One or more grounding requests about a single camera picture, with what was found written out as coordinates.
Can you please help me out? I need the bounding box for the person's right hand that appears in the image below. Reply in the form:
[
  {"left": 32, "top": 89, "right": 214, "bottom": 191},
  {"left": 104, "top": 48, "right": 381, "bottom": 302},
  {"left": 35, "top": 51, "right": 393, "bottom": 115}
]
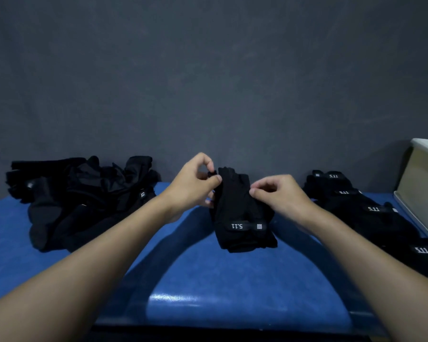
[{"left": 249, "top": 174, "right": 320, "bottom": 234}]

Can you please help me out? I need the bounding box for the person's left hand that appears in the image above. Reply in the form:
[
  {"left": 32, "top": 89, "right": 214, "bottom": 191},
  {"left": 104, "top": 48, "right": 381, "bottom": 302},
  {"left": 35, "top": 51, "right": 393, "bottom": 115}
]
[{"left": 159, "top": 152, "right": 223, "bottom": 224}]

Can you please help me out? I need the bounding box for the pile of black gloves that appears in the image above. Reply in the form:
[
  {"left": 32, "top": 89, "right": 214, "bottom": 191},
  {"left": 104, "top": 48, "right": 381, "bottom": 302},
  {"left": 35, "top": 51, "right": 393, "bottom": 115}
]
[{"left": 5, "top": 155, "right": 161, "bottom": 253}]

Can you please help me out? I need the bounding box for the white storage box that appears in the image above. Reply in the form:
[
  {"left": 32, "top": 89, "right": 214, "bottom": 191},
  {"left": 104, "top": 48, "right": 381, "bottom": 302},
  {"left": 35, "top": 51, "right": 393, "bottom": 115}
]
[{"left": 396, "top": 138, "right": 428, "bottom": 238}]

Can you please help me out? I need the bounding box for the person's left forearm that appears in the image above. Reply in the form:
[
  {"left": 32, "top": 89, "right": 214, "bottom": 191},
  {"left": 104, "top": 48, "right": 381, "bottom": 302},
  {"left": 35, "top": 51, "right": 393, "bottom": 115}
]
[{"left": 0, "top": 197, "right": 174, "bottom": 342}]

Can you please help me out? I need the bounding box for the person's right forearm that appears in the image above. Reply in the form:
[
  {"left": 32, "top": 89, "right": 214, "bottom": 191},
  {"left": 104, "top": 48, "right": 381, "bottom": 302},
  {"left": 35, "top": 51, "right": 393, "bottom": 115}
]
[{"left": 299, "top": 208, "right": 428, "bottom": 342}]

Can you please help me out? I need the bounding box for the blue padded bench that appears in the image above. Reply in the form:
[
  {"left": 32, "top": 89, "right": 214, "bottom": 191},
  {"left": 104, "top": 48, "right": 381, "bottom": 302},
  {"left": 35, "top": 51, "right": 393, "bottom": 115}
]
[{"left": 0, "top": 182, "right": 428, "bottom": 335}]

